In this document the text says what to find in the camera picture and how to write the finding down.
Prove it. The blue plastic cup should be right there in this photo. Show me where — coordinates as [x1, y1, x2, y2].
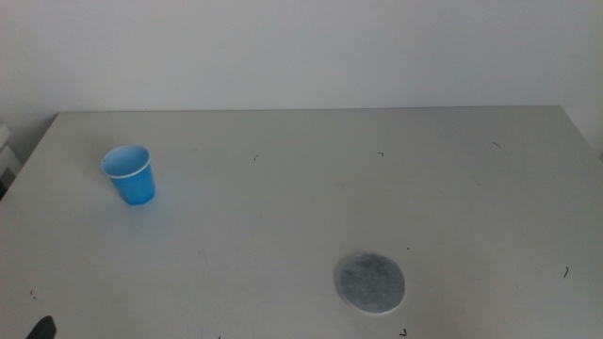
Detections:
[100, 143, 156, 207]

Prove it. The round grey felt cup mat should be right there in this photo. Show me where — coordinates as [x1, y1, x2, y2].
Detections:
[334, 251, 407, 316]

